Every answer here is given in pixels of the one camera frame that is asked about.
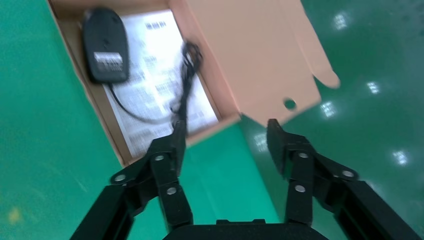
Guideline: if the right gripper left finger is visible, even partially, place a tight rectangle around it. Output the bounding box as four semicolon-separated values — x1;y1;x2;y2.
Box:
69;119;195;240

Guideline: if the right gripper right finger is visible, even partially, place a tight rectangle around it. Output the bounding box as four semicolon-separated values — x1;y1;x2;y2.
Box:
266;118;423;240

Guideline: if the black wired mouse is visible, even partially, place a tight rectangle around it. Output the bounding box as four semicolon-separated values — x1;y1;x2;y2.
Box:
81;7;204;137

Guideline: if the orange cardboard box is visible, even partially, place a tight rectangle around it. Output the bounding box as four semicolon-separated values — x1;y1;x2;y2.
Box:
46;0;341;168

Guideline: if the white printed instruction sheet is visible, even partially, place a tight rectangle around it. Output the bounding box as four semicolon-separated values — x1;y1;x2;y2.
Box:
102;9;220;160

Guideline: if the green table mat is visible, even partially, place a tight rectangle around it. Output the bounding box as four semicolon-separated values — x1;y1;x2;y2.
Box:
0;0;282;240

